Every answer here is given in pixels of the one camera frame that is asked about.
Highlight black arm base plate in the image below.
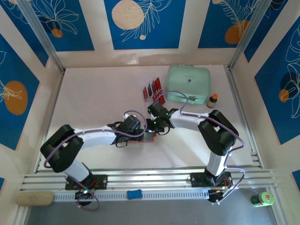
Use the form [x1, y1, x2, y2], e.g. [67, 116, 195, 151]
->
[65, 174, 108, 191]
[190, 172, 233, 188]

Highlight beige oblong pad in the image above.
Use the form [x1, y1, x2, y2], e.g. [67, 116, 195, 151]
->
[15, 191, 55, 207]

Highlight brown bottle orange cap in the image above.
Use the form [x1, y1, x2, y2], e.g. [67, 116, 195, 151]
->
[206, 93, 219, 109]

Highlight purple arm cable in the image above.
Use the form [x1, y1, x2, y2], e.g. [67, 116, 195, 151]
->
[44, 110, 148, 169]
[161, 90, 246, 204]

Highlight aluminium frame post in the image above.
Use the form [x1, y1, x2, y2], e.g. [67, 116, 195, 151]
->
[228, 0, 272, 71]
[17, 0, 66, 72]

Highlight green can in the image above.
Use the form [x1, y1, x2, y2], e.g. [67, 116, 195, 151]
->
[250, 191, 275, 208]

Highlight orange card holder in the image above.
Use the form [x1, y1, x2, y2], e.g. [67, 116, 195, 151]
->
[127, 131, 156, 144]

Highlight blue bone-shaped piece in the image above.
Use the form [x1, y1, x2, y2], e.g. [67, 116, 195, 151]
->
[126, 190, 143, 201]

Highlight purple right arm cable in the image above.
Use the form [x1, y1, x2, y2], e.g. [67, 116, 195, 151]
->
[161, 90, 246, 204]

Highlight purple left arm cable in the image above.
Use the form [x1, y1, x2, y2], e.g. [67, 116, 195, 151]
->
[44, 110, 148, 169]

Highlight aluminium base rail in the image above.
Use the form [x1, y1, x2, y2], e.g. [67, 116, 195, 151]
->
[20, 166, 276, 192]

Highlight mint green zip case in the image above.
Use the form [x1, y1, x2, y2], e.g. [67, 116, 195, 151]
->
[165, 65, 211, 105]

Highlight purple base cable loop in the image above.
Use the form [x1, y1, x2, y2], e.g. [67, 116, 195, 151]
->
[77, 188, 101, 211]

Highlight grey slotted cable duct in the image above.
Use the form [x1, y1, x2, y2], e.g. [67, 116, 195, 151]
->
[53, 189, 210, 201]

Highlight aluminium side rail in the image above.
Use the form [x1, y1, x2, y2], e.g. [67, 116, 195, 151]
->
[35, 70, 65, 174]
[224, 65, 263, 168]

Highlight coloured base wire bundle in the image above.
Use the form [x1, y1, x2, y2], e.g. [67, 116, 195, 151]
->
[208, 187, 233, 206]

